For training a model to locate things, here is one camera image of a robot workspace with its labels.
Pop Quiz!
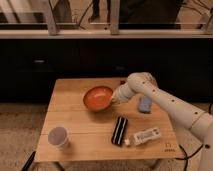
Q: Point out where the orange ceramic bowl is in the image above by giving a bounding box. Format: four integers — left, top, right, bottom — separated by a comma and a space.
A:
83, 86, 113, 112

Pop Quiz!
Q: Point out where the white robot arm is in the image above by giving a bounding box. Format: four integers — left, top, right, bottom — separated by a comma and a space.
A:
111, 72, 213, 171

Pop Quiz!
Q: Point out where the blue sponge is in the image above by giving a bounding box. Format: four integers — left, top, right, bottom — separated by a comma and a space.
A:
138, 96, 152, 113

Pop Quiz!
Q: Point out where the black white striped case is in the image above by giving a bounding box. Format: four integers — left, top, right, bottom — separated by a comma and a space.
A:
111, 117, 128, 146

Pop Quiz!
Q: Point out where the white plastic bottle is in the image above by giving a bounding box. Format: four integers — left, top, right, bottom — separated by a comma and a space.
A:
124, 127, 162, 146

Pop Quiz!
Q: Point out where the grey paper cup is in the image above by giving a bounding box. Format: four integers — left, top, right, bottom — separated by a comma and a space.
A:
48, 127, 69, 150

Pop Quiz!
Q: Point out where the dark low cabinet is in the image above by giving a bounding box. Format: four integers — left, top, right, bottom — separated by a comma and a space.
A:
0, 38, 213, 102

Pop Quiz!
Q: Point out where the black table leg brace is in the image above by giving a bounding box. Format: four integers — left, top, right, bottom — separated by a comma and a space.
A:
21, 151, 36, 171

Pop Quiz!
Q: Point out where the wooden window frame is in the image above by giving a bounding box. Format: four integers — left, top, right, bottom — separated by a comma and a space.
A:
0, 0, 213, 39

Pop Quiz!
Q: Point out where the black power cable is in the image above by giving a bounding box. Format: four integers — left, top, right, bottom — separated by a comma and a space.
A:
174, 103, 213, 171

